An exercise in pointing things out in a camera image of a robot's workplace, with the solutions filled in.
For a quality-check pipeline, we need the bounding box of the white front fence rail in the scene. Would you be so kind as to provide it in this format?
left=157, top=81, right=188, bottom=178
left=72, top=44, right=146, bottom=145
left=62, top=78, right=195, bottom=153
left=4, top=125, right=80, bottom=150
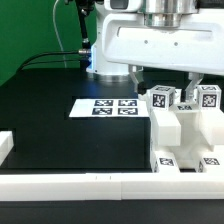
left=0, top=173, right=224, bottom=201

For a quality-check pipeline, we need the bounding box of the black cable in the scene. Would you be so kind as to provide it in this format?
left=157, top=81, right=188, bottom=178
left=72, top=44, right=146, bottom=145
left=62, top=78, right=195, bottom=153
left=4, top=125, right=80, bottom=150
left=16, top=49, right=91, bottom=73

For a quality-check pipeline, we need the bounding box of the white flat back plate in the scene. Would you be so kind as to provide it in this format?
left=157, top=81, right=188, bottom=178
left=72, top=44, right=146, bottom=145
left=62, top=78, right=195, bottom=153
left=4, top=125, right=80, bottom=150
left=69, top=99, right=148, bottom=118

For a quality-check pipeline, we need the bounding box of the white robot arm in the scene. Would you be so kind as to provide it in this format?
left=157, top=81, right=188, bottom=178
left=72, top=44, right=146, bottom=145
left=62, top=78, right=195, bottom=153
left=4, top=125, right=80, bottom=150
left=87, top=0, right=224, bottom=99

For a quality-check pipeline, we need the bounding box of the white chair seat piece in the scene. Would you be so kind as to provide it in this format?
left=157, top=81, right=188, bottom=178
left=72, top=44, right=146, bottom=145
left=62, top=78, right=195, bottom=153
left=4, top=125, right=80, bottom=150
left=149, top=109, right=224, bottom=169

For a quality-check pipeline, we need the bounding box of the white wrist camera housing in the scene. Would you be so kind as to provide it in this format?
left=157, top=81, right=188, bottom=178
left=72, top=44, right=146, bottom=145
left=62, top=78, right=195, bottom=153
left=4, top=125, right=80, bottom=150
left=104, top=0, right=143, bottom=12

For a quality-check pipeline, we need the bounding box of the white left fence rail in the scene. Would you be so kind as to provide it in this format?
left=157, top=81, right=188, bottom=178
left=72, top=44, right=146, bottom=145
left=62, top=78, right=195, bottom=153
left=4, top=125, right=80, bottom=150
left=0, top=131, right=14, bottom=166

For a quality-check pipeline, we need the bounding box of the white thin cable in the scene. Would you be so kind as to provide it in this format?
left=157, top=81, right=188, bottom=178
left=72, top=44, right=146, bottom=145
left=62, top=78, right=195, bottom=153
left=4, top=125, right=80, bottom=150
left=52, top=0, right=69, bottom=69

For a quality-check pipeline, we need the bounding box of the white fence rail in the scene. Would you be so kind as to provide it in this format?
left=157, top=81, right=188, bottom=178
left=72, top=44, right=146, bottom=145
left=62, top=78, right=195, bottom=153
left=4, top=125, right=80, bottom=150
left=0, top=173, right=224, bottom=201
left=0, top=131, right=14, bottom=166

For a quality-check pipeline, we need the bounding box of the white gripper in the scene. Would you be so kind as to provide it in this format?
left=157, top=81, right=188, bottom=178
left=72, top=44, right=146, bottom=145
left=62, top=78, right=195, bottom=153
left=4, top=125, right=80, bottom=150
left=102, top=13, right=224, bottom=102

